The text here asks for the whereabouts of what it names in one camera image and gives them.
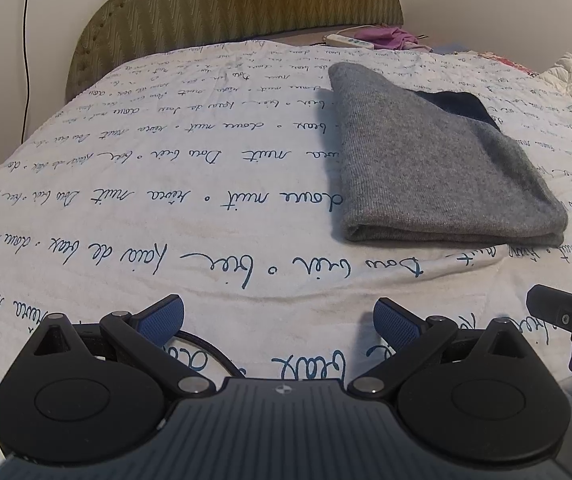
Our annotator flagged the white power strip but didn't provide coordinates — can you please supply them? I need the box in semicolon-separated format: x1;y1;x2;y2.
325;33;374;50

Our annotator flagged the purple cloth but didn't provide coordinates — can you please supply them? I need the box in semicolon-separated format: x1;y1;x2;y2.
353;26;431;52

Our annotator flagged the grey sweater with navy sleeves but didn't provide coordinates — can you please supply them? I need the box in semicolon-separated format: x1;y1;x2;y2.
328;61;569;247

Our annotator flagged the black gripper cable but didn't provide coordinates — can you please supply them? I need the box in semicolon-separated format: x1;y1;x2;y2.
176;330;247;378

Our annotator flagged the black wall cable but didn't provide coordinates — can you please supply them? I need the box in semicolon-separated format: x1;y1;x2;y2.
20;0;34;143

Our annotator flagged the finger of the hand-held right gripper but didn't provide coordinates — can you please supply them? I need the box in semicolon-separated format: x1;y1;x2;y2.
526;285;572;376

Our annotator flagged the white puffy jacket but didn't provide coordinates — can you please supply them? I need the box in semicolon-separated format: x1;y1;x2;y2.
538;52;572;103

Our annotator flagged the olive padded headboard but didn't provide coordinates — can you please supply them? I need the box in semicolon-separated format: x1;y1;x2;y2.
65;0;404;105

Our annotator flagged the white script-print blanket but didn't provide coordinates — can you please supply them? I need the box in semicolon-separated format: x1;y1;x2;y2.
0;40;572;480

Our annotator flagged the red floral cloth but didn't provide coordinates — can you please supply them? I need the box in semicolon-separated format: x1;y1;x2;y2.
466;50;541;78

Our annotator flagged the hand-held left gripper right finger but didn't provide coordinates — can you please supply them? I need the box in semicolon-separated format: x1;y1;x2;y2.
348;296;529;397

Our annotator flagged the brown bed sheet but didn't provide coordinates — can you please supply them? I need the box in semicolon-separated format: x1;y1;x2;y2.
261;25;367;47

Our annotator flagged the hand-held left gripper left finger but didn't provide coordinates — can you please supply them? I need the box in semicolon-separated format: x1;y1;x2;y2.
28;295;217;398

